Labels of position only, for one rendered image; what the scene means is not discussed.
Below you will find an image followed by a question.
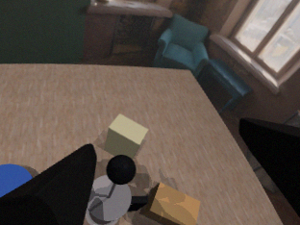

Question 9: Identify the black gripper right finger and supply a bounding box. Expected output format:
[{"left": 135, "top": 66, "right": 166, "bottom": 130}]
[{"left": 238, "top": 117, "right": 300, "bottom": 217}]

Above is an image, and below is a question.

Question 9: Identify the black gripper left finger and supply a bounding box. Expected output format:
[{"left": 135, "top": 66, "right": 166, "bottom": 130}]
[{"left": 0, "top": 143, "right": 96, "bottom": 225}]

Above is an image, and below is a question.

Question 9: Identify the blue cylinder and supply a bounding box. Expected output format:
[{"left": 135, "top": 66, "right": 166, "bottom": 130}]
[{"left": 0, "top": 163, "right": 34, "bottom": 197}]

